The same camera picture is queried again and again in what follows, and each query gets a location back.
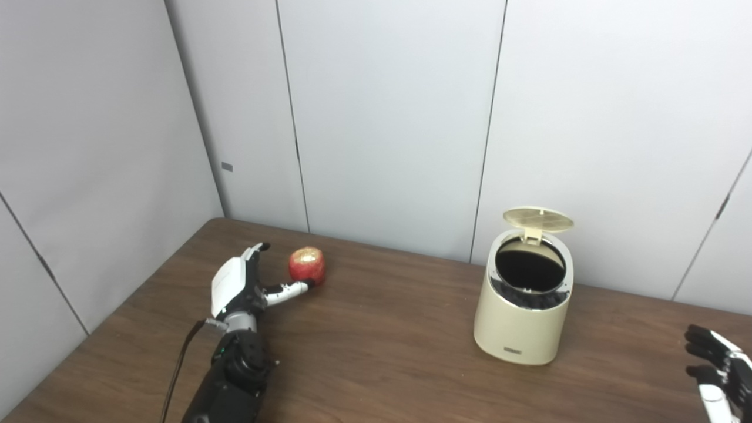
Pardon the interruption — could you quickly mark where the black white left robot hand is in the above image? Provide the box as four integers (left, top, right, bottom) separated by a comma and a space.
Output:
210, 242, 310, 321

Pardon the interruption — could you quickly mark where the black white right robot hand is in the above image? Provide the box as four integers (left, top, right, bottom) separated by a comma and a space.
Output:
684, 324, 752, 423

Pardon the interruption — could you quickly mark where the red apple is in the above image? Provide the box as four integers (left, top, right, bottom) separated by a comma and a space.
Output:
288, 247, 327, 288

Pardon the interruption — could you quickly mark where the cream-colored bin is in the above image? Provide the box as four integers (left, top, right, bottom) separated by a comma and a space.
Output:
474, 207, 575, 366

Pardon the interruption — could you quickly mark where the cream round bin lid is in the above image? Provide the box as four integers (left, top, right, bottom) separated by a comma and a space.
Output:
503, 207, 575, 244

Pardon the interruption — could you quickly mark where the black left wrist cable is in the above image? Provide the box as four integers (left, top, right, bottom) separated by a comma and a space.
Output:
160, 319, 227, 423

